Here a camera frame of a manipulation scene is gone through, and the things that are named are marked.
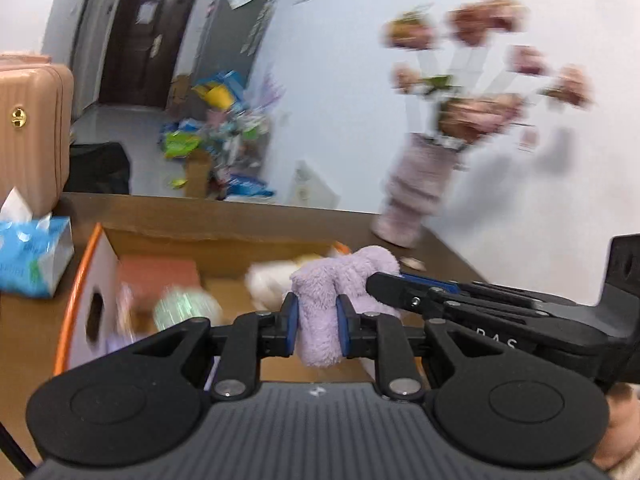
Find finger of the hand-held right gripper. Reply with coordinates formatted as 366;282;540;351
399;273;577;311
366;272;532;322

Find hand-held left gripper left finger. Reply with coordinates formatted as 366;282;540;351
131;292;301;402

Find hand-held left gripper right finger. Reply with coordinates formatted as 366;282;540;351
336;294;507;402

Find purple plush toy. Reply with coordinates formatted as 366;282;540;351
290;245;403;368

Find red cardboard box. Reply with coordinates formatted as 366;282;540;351
53;223;433;397

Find person's right hand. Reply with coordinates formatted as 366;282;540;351
591;381;640;473

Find white plush toy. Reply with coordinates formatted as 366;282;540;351
244;254;331;312

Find pink ribbed vase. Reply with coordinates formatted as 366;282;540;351
371;132;469;249

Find brown layered sponge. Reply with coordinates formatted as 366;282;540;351
116;257;202;332

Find dried pink roses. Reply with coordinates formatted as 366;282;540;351
381;0;594;155

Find pile of plastic bags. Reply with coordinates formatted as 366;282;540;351
160;70;279;202

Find black cloth bag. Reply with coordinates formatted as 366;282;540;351
69;142;131;195

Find brown floor carton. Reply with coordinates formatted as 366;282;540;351
169;74;194;117

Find blue tissue pack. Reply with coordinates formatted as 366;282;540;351
0;187;75;299

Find grey refrigerator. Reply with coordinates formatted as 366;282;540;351
192;0;281;92

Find white umbrella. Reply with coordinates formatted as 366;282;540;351
240;0;279;56

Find dark brown door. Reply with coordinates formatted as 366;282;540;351
97;0;204;110

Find pink suitcase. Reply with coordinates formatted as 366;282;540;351
0;52;75;217

